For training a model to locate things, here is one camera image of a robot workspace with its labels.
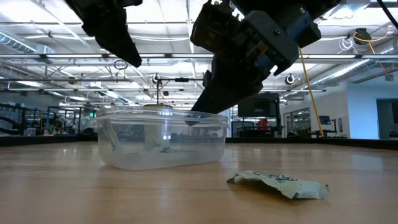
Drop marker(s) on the small black ceiling reel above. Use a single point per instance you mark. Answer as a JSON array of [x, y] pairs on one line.
[[289, 79], [156, 78]]

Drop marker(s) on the clear plastic bin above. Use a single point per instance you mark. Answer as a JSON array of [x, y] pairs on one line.
[[130, 161]]

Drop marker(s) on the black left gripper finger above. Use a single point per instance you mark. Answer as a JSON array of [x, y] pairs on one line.
[[121, 46]]

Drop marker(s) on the black storage shelving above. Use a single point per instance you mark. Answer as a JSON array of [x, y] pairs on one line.
[[12, 119]]

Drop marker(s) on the black table edge border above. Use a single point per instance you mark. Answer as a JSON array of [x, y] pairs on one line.
[[311, 141]]

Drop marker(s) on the pale cylindrical jar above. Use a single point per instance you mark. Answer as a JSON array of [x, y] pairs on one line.
[[158, 106]]

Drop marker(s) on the red background object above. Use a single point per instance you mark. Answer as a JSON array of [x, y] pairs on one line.
[[262, 124]]

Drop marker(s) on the person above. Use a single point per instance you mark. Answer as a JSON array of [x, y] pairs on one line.
[[56, 124]]

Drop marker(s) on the green white sweetener packet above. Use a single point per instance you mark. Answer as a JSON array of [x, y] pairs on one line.
[[177, 151], [154, 147], [289, 186]]

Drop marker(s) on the long white stick packet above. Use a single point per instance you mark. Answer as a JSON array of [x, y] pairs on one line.
[[111, 137]]

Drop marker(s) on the black overhead camera frame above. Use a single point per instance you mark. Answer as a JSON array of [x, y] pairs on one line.
[[182, 80]]

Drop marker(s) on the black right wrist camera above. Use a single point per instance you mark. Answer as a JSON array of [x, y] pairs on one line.
[[217, 31]]

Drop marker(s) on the black monitor screen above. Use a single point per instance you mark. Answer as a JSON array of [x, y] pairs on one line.
[[258, 105]]

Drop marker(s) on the white building column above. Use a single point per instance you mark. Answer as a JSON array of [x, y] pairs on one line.
[[228, 124]]

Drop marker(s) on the silver ceiling air duct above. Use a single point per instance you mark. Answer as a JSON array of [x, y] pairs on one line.
[[342, 72]]

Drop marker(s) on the small computer monitor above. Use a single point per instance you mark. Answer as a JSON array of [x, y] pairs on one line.
[[325, 120]]

